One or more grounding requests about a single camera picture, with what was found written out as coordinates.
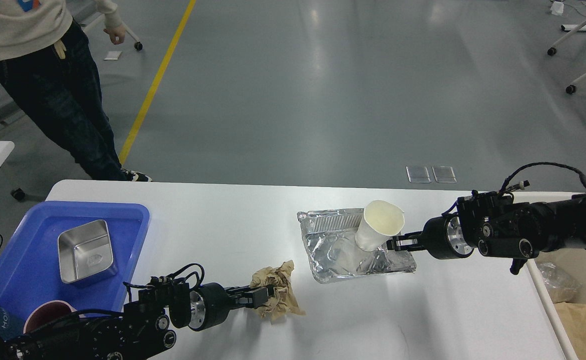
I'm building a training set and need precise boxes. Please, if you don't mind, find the beige plastic bin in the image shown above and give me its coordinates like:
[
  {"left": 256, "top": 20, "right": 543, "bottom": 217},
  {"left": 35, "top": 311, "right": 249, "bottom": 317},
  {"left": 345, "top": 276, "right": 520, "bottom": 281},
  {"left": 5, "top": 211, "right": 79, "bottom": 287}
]
[{"left": 527, "top": 249, "right": 586, "bottom": 360}]

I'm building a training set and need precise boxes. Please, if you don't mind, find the floor socket plate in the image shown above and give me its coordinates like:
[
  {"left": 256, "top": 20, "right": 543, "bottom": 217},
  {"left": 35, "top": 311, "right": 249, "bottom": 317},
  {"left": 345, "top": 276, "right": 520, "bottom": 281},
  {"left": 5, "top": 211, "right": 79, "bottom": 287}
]
[
  {"left": 406, "top": 165, "right": 432, "bottom": 183},
  {"left": 432, "top": 165, "right": 458, "bottom": 183}
]

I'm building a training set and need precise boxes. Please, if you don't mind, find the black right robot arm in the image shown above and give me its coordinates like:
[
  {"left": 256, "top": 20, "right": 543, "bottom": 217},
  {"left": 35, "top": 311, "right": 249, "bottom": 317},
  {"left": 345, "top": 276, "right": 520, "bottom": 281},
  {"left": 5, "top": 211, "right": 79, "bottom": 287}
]
[{"left": 386, "top": 163, "right": 586, "bottom": 275}]

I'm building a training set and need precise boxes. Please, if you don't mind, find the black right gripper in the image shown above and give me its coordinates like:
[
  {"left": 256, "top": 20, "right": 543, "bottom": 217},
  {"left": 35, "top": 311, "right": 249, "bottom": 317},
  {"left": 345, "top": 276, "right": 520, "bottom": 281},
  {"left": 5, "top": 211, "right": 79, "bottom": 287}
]
[{"left": 386, "top": 215, "right": 475, "bottom": 260}]

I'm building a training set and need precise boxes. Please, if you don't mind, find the left floor socket plate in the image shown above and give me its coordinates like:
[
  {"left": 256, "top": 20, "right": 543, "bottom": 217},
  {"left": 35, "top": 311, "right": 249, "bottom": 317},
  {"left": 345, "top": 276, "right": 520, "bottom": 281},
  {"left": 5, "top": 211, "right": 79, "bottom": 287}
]
[{"left": 406, "top": 165, "right": 432, "bottom": 183}]

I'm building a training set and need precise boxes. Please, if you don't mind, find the white paper on floor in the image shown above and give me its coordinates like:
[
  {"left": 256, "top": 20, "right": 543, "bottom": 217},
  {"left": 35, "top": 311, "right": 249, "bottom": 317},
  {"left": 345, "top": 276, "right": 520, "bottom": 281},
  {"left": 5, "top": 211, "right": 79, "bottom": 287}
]
[{"left": 104, "top": 50, "right": 123, "bottom": 61}]

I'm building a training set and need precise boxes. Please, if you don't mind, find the brown paper bag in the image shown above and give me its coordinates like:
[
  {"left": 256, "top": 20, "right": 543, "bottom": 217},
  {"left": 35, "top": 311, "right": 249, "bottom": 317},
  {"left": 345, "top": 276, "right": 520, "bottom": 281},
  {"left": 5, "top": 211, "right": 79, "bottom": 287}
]
[{"left": 555, "top": 302, "right": 586, "bottom": 360}]

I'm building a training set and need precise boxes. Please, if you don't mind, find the aluminium foil container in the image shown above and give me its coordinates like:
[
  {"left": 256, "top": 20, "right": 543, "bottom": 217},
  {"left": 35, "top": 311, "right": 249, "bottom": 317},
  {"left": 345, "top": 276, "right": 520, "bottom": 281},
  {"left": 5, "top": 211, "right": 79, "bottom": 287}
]
[{"left": 297, "top": 208, "right": 418, "bottom": 284}]

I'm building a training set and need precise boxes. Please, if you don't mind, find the clear plastic bag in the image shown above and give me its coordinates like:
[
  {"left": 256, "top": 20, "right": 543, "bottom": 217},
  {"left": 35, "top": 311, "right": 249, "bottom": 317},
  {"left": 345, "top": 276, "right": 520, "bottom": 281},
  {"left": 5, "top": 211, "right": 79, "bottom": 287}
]
[{"left": 537, "top": 262, "right": 583, "bottom": 304}]

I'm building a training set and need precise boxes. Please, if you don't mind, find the person's hand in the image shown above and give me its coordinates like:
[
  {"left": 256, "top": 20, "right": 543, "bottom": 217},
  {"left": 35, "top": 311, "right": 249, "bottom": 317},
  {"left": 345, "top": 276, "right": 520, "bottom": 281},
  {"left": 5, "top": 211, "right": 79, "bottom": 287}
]
[{"left": 103, "top": 23, "right": 126, "bottom": 46}]

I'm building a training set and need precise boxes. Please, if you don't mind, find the blue plastic tray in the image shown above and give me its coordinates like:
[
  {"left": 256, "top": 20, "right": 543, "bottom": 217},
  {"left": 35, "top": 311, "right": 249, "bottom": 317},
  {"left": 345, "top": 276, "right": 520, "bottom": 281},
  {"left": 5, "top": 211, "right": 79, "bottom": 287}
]
[{"left": 0, "top": 201, "right": 150, "bottom": 323}]

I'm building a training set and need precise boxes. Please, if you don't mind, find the brown paper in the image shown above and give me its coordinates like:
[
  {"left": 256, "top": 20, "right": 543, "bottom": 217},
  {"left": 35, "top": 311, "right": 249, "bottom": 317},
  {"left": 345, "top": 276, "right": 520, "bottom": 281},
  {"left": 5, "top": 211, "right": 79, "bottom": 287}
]
[{"left": 249, "top": 260, "right": 306, "bottom": 323}]

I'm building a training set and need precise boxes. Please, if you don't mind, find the right floor socket plate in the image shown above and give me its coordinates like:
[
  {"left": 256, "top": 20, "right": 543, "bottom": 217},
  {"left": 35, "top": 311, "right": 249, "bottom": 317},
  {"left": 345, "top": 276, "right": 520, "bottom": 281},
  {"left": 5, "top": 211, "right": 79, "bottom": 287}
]
[{"left": 432, "top": 165, "right": 458, "bottom": 183}]

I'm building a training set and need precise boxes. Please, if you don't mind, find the cream paper cup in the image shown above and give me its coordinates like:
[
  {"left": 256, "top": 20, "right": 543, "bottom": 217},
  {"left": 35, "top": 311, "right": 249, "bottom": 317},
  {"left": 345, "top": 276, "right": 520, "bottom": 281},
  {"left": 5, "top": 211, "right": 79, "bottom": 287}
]
[{"left": 355, "top": 200, "right": 405, "bottom": 252}]

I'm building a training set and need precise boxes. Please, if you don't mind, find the person in dark jeans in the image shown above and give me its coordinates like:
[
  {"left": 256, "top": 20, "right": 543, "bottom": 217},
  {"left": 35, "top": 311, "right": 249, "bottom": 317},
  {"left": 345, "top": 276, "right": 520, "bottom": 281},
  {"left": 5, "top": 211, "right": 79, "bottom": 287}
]
[{"left": 0, "top": 0, "right": 151, "bottom": 182}]

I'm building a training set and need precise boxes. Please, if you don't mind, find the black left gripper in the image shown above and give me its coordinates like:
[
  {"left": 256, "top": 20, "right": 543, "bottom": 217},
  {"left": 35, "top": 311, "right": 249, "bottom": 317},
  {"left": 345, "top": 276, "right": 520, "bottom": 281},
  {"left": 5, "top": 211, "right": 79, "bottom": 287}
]
[{"left": 188, "top": 282, "right": 275, "bottom": 332}]

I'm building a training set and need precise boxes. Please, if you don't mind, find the stainless steel tray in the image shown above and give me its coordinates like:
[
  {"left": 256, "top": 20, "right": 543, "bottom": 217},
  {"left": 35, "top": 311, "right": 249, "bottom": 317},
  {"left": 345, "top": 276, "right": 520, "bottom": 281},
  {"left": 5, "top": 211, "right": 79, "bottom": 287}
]
[{"left": 57, "top": 219, "right": 118, "bottom": 287}]

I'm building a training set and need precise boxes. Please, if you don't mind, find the pink HOME mug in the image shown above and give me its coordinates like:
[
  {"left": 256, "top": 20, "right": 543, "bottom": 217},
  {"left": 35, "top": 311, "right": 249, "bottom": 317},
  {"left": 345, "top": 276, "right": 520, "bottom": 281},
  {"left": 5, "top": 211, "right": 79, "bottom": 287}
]
[{"left": 22, "top": 300, "right": 76, "bottom": 335}]

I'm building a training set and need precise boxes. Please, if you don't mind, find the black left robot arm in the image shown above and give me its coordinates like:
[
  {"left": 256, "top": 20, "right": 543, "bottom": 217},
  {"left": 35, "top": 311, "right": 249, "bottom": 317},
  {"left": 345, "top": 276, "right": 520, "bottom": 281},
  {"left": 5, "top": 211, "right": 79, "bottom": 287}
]
[{"left": 0, "top": 263, "right": 275, "bottom": 360}]

